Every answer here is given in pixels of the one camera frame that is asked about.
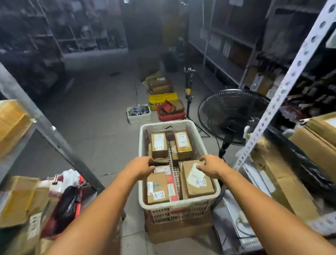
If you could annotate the person's right hand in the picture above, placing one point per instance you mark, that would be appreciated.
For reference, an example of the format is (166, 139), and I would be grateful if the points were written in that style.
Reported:
(216, 166)

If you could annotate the person's left hand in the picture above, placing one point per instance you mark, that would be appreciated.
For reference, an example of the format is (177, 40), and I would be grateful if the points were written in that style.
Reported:
(137, 168)

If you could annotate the person's left fingers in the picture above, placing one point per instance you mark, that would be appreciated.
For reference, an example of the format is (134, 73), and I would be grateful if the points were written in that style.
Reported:
(151, 165)

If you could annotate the person's right thumb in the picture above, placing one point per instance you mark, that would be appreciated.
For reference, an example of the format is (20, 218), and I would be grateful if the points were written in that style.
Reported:
(200, 166)

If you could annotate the person's right forearm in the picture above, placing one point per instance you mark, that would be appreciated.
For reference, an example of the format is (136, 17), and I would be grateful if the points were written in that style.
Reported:
(265, 218)

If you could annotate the person's left forearm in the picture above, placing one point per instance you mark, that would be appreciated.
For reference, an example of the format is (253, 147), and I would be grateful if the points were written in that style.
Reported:
(99, 215)

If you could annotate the flat cardboard box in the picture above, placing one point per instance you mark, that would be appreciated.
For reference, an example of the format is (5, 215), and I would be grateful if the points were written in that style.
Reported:
(160, 160)

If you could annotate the large taped cardboard box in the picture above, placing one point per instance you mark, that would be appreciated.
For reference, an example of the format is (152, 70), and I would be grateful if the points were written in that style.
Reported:
(199, 186)

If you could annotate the small labelled cardboard box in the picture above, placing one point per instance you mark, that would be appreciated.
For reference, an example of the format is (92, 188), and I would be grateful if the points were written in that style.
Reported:
(159, 144)

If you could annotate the medium labelled cardboard box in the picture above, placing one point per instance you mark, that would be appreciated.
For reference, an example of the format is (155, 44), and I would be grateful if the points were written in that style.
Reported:
(157, 189)

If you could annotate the narrow cardboard box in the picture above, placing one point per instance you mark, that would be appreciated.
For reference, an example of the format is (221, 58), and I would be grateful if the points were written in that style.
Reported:
(174, 151)

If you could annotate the glossy brown labelled box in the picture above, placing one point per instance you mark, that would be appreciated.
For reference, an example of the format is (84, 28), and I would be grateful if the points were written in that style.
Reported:
(183, 145)

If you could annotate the red and white box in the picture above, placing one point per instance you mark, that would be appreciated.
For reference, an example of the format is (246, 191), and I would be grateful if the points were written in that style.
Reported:
(171, 190)

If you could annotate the white plastic basket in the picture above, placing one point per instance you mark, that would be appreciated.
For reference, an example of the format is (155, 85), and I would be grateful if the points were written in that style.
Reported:
(168, 207)

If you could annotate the white bin of metal parts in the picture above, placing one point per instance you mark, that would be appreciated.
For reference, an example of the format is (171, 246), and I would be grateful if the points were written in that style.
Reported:
(138, 113)

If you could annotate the red plastic crate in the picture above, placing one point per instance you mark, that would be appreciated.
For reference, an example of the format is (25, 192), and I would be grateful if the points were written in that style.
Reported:
(170, 114)

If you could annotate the black standing fan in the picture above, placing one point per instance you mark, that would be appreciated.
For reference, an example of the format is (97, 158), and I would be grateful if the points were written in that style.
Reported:
(231, 115)

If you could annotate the yellow plastic crate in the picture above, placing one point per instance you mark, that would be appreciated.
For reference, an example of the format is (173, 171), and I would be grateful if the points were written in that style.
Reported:
(157, 99)

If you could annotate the cardboard box under basket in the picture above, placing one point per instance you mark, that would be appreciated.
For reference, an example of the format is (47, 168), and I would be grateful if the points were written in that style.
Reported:
(178, 231)

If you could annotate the black and yellow tripod stand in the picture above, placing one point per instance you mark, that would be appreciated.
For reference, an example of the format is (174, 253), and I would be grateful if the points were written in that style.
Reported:
(188, 94)

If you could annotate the stacked cardboard boxes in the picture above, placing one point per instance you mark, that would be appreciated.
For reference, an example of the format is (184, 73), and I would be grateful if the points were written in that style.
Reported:
(159, 85)

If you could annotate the white plastic bag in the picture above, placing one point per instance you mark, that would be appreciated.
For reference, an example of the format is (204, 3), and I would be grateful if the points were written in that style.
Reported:
(70, 177)

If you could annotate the long golden cardboard box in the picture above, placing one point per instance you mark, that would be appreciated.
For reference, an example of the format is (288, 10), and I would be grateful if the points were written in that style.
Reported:
(286, 181)

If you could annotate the red and black bag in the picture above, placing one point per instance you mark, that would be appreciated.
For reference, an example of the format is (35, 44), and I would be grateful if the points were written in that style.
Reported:
(64, 207)

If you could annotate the grey metal shelf upright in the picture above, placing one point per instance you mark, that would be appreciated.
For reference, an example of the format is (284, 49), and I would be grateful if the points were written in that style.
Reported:
(47, 126)

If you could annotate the white perforated shelf upright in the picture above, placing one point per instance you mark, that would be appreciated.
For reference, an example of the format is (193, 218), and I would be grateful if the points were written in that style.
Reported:
(284, 86)

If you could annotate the large brown cardboard carton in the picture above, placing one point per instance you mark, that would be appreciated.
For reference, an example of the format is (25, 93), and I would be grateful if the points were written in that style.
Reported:
(319, 141)

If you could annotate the white metal shelving unit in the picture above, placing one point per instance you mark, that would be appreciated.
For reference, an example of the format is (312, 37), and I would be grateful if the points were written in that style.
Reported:
(236, 44)

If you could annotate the yellow padded parcel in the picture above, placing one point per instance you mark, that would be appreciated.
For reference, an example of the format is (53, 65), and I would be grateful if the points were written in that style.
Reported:
(13, 126)

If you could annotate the grey metal shelving unit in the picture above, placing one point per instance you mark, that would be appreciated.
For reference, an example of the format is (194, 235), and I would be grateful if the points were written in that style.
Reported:
(86, 29)

